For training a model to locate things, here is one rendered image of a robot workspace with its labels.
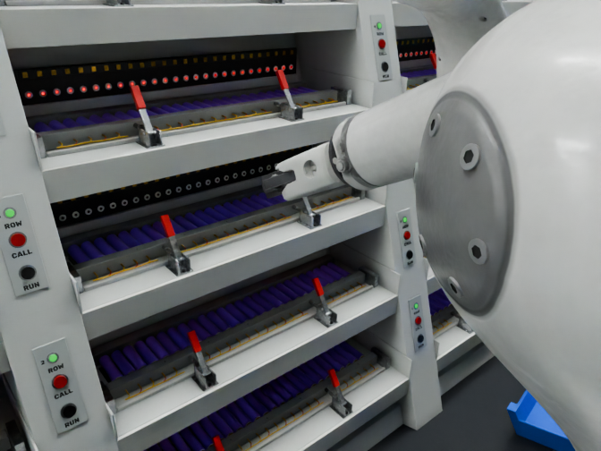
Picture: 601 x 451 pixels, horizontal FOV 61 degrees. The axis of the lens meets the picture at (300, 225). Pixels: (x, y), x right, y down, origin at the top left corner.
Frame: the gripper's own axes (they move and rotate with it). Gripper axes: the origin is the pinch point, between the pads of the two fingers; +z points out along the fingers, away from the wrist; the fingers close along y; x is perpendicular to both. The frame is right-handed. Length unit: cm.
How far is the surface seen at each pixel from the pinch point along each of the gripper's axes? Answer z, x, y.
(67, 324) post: 15.7, -10.0, -28.9
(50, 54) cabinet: 27.8, 30.8, -17.1
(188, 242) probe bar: 21.6, -4.5, -6.8
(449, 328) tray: 27, -44, 55
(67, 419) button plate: 17.9, -22.1, -32.0
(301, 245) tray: 16.5, -10.9, 11.5
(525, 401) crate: 8, -57, 49
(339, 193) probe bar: 21.4, -4.1, 27.7
